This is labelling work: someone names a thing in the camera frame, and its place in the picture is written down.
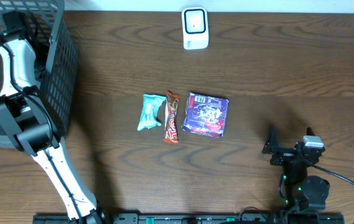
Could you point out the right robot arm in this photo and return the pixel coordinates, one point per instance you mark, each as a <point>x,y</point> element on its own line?
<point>305,194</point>

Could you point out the white barcode scanner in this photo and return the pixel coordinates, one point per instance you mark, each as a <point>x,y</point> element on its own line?
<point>195,28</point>

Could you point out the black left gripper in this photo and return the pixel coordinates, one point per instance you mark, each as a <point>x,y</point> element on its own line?
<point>13,23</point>

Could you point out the grey plastic mesh basket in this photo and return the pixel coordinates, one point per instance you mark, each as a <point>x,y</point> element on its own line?
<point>57,76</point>

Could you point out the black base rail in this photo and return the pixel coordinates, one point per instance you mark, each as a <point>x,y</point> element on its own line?
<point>251,217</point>

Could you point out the teal snack wrapper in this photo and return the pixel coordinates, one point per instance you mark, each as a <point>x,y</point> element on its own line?
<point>150,108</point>

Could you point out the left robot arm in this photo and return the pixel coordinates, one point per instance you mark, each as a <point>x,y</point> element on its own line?
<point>32,124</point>

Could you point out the purple snack package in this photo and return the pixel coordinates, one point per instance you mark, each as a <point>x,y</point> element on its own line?
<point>205,115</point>

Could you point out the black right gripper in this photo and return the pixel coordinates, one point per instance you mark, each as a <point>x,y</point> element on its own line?
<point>284,155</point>

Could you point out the orange chocolate bar wrapper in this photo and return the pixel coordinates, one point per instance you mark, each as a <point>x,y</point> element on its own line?
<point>170,132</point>

